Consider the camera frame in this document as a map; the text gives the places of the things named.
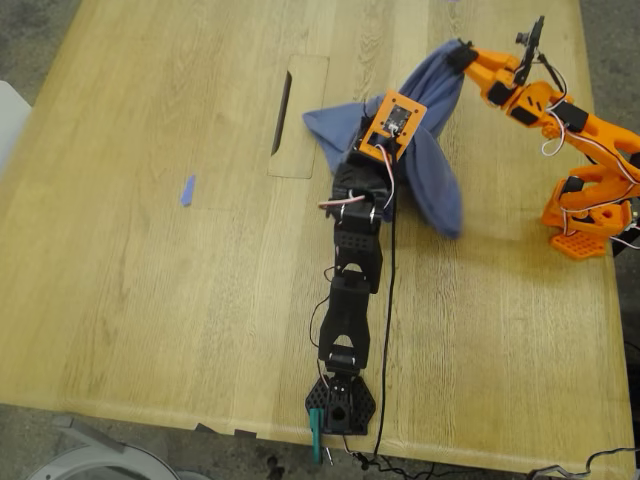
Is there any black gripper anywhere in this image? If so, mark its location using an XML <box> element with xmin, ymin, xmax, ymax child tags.
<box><xmin>332</xmin><ymin>149</ymin><xmax>397</xmax><ymax>200</ymax></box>

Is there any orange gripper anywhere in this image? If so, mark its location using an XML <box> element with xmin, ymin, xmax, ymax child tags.
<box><xmin>446</xmin><ymin>39</ymin><xmax>571</xmax><ymax>132</ymax></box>

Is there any blue printed T-shirt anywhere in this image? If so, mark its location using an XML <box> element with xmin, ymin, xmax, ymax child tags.
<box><xmin>302</xmin><ymin>38</ymin><xmax>464</xmax><ymax>240</ymax></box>

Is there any blue tape strip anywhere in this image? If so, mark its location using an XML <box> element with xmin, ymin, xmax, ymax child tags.
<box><xmin>179</xmin><ymin>173</ymin><xmax>197</xmax><ymax>208</ymax></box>

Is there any green table clamp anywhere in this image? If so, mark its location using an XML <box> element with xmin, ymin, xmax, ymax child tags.
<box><xmin>308</xmin><ymin>407</ymin><xmax>326</xmax><ymax>464</ymax></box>

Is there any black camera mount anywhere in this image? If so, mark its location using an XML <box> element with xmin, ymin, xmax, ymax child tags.
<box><xmin>515</xmin><ymin>14</ymin><xmax>547</xmax><ymax>89</ymax></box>

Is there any orange camera mount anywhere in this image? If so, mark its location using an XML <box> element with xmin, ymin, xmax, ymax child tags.
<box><xmin>359</xmin><ymin>89</ymin><xmax>429</xmax><ymax>162</ymax></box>

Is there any long black camera cable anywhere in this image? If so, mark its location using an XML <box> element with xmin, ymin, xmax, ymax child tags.
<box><xmin>372</xmin><ymin>142</ymin><xmax>401</xmax><ymax>459</ymax></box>

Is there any black floor cable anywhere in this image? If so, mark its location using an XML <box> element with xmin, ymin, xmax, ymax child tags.
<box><xmin>528</xmin><ymin>446</ymin><xmax>640</xmax><ymax>480</ymax></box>

